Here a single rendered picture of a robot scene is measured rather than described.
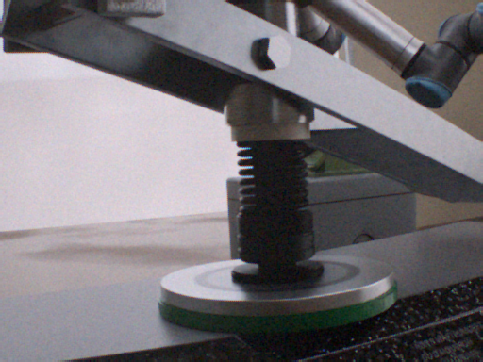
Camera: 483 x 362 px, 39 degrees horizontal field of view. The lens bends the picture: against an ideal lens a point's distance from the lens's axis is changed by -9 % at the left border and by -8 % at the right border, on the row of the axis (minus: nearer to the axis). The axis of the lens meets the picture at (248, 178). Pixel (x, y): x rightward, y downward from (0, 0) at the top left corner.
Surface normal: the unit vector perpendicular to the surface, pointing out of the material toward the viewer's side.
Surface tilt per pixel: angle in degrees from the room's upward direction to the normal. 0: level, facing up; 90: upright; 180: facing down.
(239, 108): 90
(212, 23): 90
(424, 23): 90
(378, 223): 90
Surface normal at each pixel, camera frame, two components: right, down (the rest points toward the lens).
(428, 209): 0.46, 0.02
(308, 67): 0.69, 0.00
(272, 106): 0.07, 0.05
